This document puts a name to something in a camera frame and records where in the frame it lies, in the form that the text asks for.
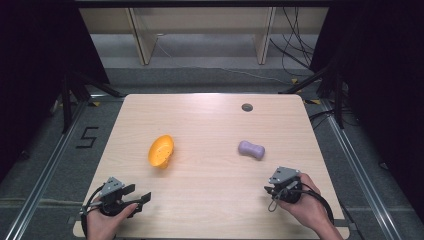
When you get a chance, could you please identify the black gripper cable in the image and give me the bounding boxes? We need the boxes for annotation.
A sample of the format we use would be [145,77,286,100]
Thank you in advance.
[299,188,335,225]
[79,185,106,238]

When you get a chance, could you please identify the purple dumbbell-shaped block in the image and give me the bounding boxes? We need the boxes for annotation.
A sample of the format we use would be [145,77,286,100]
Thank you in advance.
[237,139,266,161]

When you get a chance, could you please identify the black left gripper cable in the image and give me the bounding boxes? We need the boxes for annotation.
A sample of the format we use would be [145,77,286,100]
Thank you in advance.
[79,185,106,238]

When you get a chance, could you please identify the black metal stand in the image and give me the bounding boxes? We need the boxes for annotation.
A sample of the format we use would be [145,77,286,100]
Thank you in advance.
[59,70,125,135]
[278,58,346,130]

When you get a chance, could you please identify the grey looped cable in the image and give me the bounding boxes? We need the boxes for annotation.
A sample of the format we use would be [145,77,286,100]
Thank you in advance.
[267,188,288,213]

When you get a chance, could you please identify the bundle of black floor cables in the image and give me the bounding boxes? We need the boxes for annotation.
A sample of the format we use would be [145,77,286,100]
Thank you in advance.
[268,6,322,78]

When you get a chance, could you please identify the aluminium floor rail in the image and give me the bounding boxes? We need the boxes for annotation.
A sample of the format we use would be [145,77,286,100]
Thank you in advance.
[319,99,403,240]
[2,99,90,240]

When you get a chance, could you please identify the white desk leg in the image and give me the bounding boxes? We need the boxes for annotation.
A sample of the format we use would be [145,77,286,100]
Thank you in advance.
[252,7,278,66]
[125,7,159,66]

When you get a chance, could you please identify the person's right hand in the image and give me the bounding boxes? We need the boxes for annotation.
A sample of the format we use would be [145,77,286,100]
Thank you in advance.
[277,172,330,232]

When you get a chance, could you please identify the orange plastic bowl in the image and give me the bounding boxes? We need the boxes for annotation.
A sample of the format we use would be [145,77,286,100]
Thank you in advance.
[147,134,175,170]

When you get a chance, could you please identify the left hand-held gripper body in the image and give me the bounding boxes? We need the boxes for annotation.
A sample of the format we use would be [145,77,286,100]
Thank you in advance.
[97,176,135,218]

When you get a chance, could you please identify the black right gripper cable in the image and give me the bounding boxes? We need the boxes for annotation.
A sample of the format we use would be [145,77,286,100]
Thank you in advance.
[299,188,335,225]

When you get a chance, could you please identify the black curtain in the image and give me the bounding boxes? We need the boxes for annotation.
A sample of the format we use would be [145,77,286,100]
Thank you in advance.
[0,0,112,184]
[309,0,424,221]

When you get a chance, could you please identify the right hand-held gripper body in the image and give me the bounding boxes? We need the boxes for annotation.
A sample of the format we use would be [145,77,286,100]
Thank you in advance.
[264,166,304,205]

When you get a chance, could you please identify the person's left hand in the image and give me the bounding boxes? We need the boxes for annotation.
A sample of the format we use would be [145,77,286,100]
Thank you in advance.
[86,203,138,240]

